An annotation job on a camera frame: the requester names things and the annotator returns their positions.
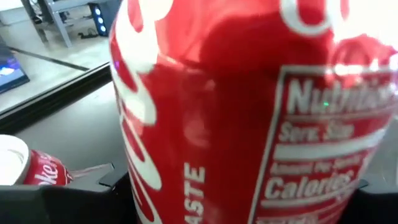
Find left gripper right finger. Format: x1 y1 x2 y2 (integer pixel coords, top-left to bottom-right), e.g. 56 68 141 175
340 179 398 224

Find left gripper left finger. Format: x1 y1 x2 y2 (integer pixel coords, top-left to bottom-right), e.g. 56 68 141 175
0 169 137 224

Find red Coca-Cola can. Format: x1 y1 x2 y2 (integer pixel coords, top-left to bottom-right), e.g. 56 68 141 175
108 0 398 224
0 134 75 187

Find monitor with blue screen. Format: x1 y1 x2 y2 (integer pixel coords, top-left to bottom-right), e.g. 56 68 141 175
0 46 31 94

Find black computer blue lights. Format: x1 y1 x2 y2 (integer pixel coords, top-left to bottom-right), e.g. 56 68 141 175
88 2 109 37

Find grey metal desk frame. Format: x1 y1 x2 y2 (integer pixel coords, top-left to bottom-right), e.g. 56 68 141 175
20 0 122 48

